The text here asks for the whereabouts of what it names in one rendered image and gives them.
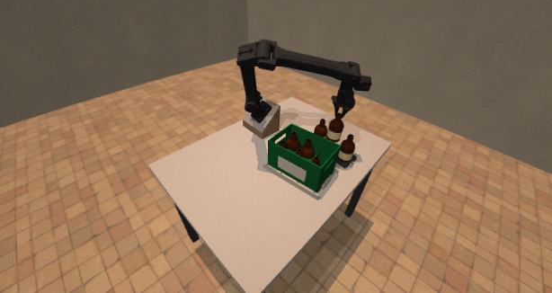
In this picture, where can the green plastic crate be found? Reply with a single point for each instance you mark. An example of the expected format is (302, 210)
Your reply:
(300, 169)

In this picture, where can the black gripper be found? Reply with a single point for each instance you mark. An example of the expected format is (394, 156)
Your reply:
(338, 104)

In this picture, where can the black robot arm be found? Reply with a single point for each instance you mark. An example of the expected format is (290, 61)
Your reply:
(259, 53)

